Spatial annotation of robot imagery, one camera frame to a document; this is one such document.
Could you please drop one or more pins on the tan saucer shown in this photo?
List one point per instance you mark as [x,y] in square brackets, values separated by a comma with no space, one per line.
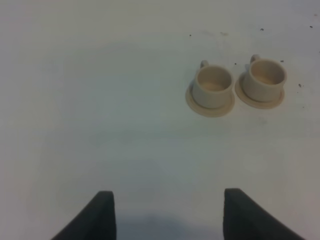
[209,112]
[256,104]

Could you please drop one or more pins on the tan right teacup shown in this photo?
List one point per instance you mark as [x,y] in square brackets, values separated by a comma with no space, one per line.
[264,80]

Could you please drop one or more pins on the tan left saucer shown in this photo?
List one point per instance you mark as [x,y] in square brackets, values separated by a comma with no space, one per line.
[209,112]

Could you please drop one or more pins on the tan left teacup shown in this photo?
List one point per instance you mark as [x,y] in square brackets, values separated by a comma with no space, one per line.
[212,86]

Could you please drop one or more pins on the tan teacup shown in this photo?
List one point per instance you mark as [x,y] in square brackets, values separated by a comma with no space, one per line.
[264,80]
[212,86]

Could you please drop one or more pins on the tan right saucer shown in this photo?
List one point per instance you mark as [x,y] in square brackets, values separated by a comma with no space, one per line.
[256,104]

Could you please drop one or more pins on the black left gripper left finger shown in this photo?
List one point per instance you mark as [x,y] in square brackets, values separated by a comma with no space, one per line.
[96,221]

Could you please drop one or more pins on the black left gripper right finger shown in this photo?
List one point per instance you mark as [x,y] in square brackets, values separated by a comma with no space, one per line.
[244,219]

